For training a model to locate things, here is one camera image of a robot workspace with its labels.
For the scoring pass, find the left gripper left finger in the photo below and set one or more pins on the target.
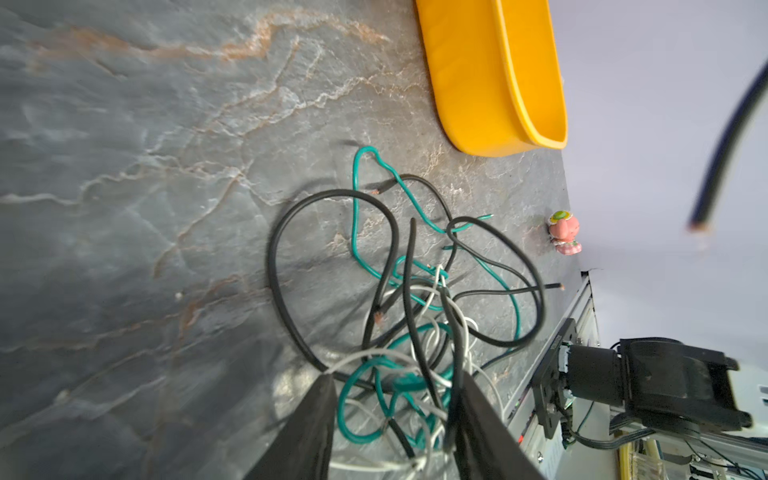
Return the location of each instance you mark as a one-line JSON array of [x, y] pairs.
[[303, 447]]

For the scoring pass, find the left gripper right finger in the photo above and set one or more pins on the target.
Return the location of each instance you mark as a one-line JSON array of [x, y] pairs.
[[485, 449]]

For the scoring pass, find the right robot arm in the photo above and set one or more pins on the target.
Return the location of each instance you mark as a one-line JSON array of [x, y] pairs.
[[661, 384]]

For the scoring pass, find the pink toy figure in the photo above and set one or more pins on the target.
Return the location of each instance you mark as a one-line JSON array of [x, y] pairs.
[[563, 228]]

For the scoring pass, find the yellow plastic bin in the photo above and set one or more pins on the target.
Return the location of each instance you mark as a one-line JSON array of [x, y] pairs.
[[495, 75]]

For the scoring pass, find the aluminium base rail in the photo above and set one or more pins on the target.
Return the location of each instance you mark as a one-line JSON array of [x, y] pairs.
[[659, 456]]

